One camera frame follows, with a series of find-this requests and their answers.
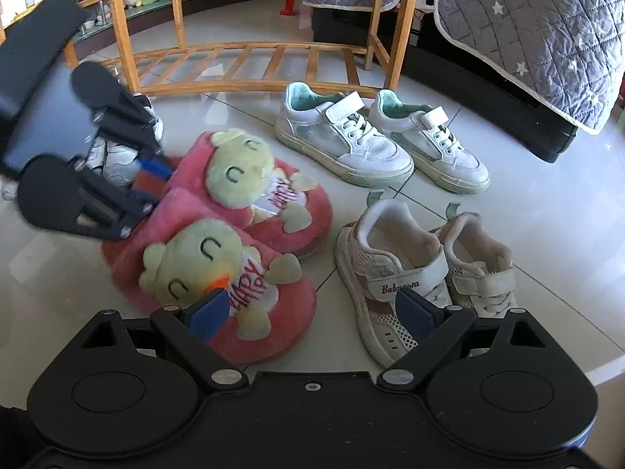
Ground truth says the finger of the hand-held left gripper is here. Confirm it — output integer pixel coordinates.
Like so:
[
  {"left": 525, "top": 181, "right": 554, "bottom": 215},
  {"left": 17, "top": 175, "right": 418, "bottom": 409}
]
[
  {"left": 78, "top": 193, "right": 159, "bottom": 240},
  {"left": 98, "top": 95, "right": 174, "bottom": 179}
]

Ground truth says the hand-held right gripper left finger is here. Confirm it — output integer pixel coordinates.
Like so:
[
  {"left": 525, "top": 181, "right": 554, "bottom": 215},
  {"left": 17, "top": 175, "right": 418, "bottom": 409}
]
[{"left": 88, "top": 289, "right": 247, "bottom": 392}]

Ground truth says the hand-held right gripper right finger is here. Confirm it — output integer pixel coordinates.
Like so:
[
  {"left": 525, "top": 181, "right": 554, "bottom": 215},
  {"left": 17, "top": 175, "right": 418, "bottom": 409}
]
[{"left": 377, "top": 287, "right": 540, "bottom": 392}]

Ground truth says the white mesh sneaker brown heel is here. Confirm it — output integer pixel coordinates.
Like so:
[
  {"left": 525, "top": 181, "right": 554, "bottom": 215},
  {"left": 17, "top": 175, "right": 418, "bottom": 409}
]
[
  {"left": 434, "top": 202, "right": 519, "bottom": 319},
  {"left": 335, "top": 190, "right": 455, "bottom": 370}
]

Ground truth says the pink plush duck slipper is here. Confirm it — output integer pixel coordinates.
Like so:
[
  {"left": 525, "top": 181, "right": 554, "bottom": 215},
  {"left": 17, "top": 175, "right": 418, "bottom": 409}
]
[
  {"left": 102, "top": 217, "right": 318, "bottom": 365},
  {"left": 161, "top": 129, "right": 334, "bottom": 258}
]

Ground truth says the wooden shoe rack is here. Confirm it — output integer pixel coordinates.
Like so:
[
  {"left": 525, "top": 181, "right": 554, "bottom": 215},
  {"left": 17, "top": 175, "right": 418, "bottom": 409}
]
[{"left": 0, "top": 0, "right": 426, "bottom": 99}]

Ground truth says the white lace sneaker green lining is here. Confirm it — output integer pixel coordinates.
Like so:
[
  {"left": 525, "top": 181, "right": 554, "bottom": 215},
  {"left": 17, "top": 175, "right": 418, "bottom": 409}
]
[{"left": 274, "top": 82, "right": 415, "bottom": 188}]

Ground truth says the grey quilted star blanket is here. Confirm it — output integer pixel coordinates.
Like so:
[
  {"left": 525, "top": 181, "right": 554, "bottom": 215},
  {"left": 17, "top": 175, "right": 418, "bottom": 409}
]
[{"left": 302, "top": 0, "right": 625, "bottom": 136}]

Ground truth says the white teal-lined strap sneaker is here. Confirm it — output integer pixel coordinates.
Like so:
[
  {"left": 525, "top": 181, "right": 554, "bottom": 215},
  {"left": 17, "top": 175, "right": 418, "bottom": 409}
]
[{"left": 367, "top": 89, "right": 492, "bottom": 194}]

